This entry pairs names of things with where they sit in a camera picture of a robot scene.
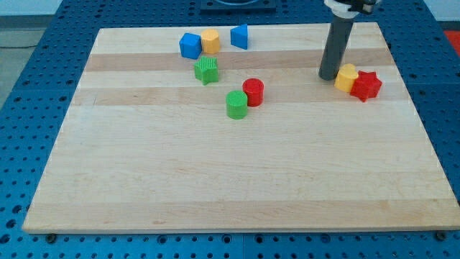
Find green cylinder block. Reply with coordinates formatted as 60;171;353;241
226;90;248;119

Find yellow heart block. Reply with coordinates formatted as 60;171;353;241
334;63;359;93

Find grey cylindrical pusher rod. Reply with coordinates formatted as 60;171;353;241
318;15;354;81

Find blue triangle block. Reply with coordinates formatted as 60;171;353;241
230;24;249;50

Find yellow cylinder block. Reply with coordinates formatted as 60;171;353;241
201;29;221;54

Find red cylinder block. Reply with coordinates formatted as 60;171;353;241
242;78;265;107

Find green star block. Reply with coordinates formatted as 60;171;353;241
193;56;219;86

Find light wooden board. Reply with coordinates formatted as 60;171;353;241
22;22;459;234

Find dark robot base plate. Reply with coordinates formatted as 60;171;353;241
199;0;277;14

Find red star block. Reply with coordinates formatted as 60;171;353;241
349;71;382;102

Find blue cube block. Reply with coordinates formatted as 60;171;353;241
179;32;202;60

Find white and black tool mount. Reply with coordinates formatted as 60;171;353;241
323;0;380;18

